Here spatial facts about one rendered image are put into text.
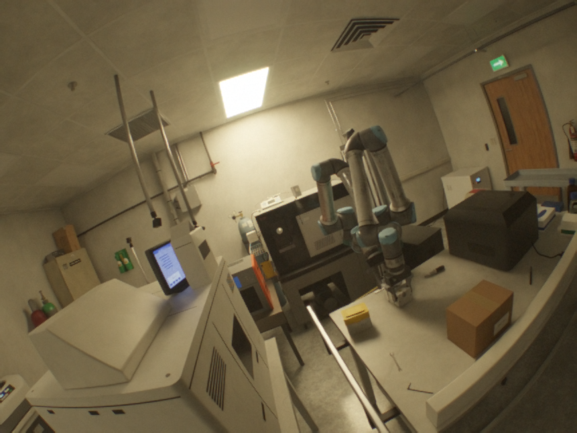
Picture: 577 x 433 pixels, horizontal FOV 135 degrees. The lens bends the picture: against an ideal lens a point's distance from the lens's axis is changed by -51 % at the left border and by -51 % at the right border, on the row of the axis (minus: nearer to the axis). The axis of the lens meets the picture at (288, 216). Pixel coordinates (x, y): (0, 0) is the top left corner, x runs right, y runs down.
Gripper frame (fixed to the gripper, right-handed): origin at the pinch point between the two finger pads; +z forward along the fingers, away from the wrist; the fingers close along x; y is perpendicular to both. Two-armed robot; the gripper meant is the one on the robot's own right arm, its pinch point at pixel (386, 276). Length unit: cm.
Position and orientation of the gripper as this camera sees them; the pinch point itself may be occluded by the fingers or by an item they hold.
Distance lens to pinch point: 136.9
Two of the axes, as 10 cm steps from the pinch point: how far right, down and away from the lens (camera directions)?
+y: -1.0, -5.3, -8.4
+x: 9.2, -3.7, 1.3
